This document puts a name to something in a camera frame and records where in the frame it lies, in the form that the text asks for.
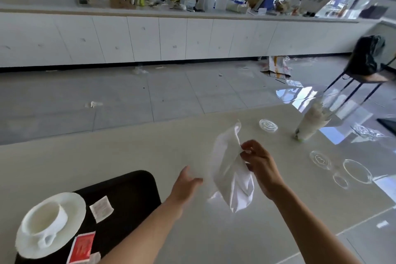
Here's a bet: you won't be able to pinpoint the white cabinet row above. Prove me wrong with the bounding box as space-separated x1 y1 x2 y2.
0 10 382 69

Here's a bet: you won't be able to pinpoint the black serving tray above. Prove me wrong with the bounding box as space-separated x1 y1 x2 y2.
14 170 162 264

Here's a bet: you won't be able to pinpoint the clear glass cup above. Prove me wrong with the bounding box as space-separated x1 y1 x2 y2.
332 159 374 190

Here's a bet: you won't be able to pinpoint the crumpled clear plastic wrap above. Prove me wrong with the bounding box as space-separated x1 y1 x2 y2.
351 123 389 141

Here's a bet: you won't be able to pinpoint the person's left forearm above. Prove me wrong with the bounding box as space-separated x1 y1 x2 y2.
98 199 186 264

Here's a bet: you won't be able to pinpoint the plastic cup with milky drink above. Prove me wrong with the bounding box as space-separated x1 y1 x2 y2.
293 93 336 144

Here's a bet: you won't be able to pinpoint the person's left hand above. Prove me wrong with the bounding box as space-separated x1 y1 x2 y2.
167 166 204 216

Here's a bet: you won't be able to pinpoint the white saucer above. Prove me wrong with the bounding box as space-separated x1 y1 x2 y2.
15 192 87 259

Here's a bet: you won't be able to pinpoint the person's right forearm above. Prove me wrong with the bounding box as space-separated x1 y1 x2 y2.
267 182 363 264

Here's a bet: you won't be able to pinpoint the red packet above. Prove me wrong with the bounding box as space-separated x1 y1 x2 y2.
66 232 96 264

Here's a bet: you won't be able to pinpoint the ridged clear plastic lid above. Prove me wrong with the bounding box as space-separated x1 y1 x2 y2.
259 119 278 133

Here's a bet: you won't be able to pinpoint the white ceramic cup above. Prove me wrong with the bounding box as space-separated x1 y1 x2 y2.
21 201 68 249

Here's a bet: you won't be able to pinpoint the black bag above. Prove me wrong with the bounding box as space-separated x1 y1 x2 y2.
348 35 387 76

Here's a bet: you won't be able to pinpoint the white sugar packet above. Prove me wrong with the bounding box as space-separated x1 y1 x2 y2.
89 196 114 224

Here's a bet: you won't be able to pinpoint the person's right hand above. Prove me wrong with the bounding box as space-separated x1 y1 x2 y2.
240 139 286 201

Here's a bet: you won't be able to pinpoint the wooden chair with black legs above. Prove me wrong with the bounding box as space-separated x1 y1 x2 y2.
325 57 396 103

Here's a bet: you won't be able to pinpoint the flat clear plastic lid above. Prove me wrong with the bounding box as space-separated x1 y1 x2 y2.
309 150 332 170

